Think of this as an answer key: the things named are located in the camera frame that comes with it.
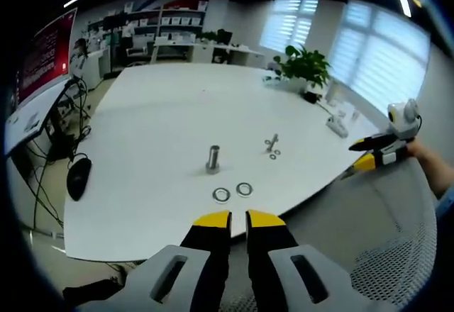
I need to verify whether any dark chair base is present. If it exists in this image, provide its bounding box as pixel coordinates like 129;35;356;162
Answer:
62;275;129;301

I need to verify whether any white power strip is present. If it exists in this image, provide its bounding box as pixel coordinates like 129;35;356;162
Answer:
326;114;350;138

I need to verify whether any person's right hand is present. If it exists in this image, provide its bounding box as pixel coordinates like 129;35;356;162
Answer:
406;140;427;158

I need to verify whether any large window with blinds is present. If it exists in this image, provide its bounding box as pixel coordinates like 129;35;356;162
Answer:
328;1;433;115

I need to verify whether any black cable bundle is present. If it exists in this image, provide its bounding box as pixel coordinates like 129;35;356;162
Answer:
21;77;94;231

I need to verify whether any white background desk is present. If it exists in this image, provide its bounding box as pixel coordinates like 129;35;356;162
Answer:
152;40;267;67

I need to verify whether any green potted plant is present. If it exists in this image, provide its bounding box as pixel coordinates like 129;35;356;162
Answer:
273;45;331;95

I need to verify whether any white tilted stand desk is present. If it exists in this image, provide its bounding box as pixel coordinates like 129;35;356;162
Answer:
4;77;77;156

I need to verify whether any small window with blinds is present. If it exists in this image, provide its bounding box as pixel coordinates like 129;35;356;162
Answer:
260;0;321;57

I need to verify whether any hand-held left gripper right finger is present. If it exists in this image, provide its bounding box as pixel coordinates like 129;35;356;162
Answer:
245;208;399;312

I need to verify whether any large steel threaded stud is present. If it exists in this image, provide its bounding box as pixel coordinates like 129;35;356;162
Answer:
204;144;222;176

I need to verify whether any black computer mouse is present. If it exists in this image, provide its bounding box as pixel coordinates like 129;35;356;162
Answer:
66;157;93;202

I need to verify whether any white storage shelving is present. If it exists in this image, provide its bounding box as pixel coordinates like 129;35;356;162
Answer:
87;0;211;65

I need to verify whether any grey mesh chair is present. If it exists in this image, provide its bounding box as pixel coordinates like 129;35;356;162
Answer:
278;155;440;310

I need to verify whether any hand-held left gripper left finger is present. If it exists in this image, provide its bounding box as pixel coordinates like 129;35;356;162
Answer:
76;209;233;312

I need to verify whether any large red screen monitor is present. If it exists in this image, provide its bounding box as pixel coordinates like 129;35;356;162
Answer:
15;8;79;106

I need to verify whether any small steel threaded stud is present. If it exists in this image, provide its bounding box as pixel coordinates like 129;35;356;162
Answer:
264;133;280;154

